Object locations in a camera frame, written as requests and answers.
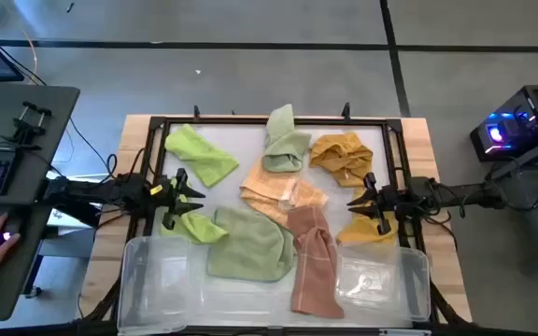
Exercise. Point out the yellow tag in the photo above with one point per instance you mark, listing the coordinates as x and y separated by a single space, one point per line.
156 190

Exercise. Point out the white work surface sheet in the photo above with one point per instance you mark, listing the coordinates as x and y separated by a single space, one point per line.
250 144

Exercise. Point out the large sage green towel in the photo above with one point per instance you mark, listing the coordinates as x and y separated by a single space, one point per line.
250 247

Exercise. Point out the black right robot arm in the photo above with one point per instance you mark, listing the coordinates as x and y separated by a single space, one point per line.
465 193

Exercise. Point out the black table leg strut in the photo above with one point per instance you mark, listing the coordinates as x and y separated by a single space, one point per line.
446 305
103 303

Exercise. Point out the clear plastic bin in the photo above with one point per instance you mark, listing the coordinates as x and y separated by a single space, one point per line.
157 284
250 303
381 280

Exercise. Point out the black frame clamp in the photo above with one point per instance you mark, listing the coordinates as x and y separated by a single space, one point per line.
196 113
346 111

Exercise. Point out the small black floor object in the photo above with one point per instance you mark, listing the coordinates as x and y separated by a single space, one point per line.
70 7

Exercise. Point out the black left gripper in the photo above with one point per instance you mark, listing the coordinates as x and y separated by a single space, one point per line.
171 200

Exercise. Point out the lime green microfiber towel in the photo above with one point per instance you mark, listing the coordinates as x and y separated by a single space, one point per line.
201 156
199 228

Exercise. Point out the black lit computer tower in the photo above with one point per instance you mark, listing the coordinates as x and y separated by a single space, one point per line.
521 121

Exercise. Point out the small sage green towel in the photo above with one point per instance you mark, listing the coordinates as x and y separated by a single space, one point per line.
285 149

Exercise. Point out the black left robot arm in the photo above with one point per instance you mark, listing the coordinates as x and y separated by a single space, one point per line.
87 191

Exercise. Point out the mustard yellow microfiber towel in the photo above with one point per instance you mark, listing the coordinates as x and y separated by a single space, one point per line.
362 231
344 158

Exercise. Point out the black clamp stand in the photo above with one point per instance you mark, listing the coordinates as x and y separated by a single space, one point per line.
26 126

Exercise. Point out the white printed box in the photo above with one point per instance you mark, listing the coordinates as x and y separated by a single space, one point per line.
61 215

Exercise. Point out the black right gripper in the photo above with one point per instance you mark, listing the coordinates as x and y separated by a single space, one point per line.
386 203

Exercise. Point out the black computer mouse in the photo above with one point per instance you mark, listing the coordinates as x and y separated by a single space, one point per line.
13 226

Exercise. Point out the peach checked microfiber towel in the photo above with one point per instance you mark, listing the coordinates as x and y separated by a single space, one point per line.
264 189

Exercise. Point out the terracotta microfiber towel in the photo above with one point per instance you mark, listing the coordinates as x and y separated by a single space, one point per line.
315 270

